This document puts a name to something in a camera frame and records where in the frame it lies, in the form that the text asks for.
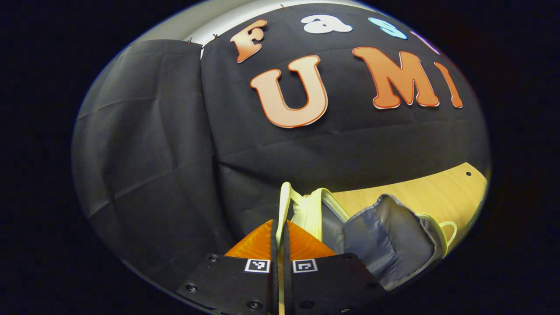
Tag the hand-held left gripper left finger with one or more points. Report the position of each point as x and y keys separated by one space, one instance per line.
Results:
x=274 y=262

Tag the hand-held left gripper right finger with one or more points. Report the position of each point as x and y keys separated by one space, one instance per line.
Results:
x=286 y=262

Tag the pale yellow suitcase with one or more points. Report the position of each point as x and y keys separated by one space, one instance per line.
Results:
x=385 y=236

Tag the black backdrop cloth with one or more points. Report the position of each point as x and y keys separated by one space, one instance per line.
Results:
x=175 y=153

